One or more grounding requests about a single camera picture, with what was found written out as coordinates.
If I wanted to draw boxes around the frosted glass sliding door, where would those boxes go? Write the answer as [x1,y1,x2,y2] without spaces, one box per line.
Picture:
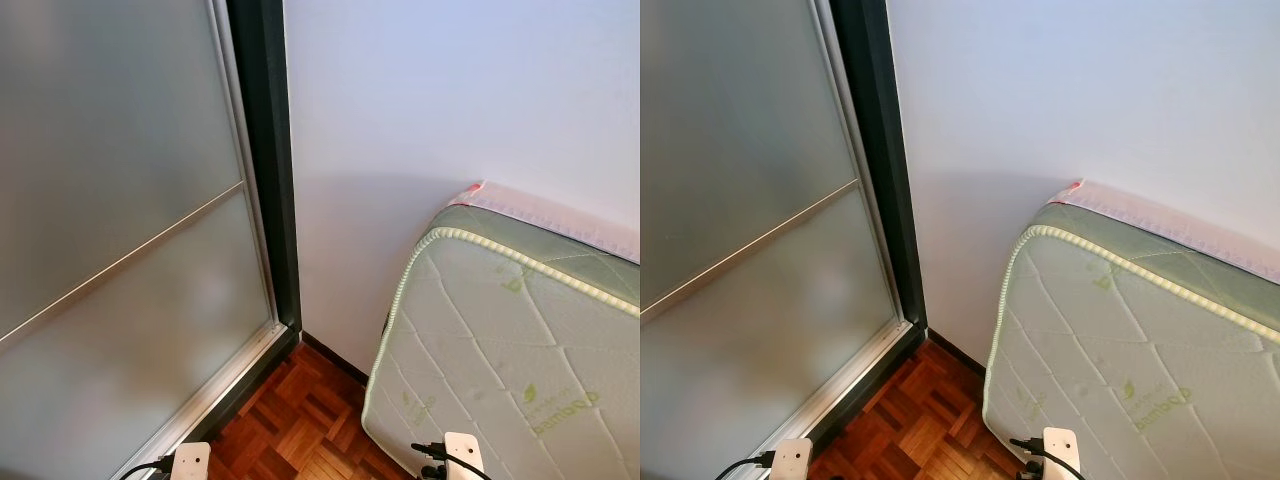
[0,0,291,480]
[640,0,913,480]

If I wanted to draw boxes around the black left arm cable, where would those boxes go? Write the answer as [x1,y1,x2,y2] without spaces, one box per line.
[120,455,176,480]
[715,450,776,480]

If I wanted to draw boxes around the white quilted mattress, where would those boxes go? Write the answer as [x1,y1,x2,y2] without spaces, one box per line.
[982,203,1280,480]
[360,205,641,480]

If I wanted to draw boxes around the pink white plastic sheet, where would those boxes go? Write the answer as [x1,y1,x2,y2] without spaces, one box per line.
[448,180,641,263]
[1048,180,1280,259]

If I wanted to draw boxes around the dark door frame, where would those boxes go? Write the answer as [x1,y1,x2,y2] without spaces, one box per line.
[808,0,929,456]
[205,0,303,446]

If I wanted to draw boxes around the dark wooden skirting board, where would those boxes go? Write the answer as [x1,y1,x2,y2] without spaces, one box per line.
[300,330,373,386]
[927,328,991,379]

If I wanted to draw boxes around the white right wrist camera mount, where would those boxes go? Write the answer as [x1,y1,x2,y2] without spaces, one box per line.
[443,431,489,480]
[1042,427,1083,480]

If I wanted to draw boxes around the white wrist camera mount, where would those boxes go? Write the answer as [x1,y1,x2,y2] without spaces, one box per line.
[443,431,489,480]
[1042,427,1083,480]
[770,437,813,480]
[170,442,212,480]

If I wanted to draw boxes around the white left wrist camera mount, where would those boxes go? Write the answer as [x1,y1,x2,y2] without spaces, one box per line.
[170,442,212,480]
[770,437,813,480]

